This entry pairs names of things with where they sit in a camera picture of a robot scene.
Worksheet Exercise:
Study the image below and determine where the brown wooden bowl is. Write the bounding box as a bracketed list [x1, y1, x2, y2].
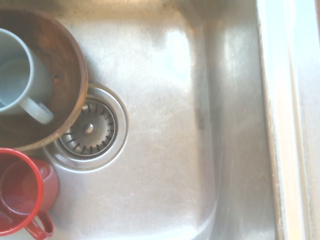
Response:
[0, 8, 90, 153]

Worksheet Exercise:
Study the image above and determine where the metal sink drain strainer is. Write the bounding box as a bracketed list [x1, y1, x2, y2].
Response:
[43, 83, 129, 173]

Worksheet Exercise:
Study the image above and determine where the grey-blue ceramic mug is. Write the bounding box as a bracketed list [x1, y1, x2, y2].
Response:
[0, 27, 55, 125]

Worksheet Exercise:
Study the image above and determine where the stainless steel double sink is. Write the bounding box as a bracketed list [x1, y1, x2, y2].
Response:
[0, 0, 310, 240]

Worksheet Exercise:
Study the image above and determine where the red mug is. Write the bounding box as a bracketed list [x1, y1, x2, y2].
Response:
[0, 147, 60, 240]

